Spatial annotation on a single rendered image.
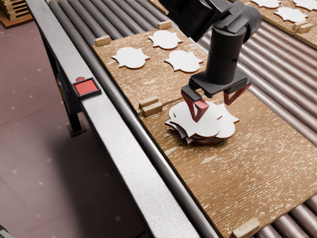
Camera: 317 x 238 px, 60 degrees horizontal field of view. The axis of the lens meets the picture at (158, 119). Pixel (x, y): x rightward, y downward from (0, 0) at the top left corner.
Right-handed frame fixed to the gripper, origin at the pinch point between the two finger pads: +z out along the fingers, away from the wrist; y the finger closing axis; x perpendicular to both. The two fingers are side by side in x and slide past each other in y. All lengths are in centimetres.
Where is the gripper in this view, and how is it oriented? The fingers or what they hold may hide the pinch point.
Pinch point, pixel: (212, 109)
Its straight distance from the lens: 62.6
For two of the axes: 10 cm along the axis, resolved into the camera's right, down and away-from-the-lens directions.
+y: 8.2, -3.9, 4.1
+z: -0.2, 7.1, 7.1
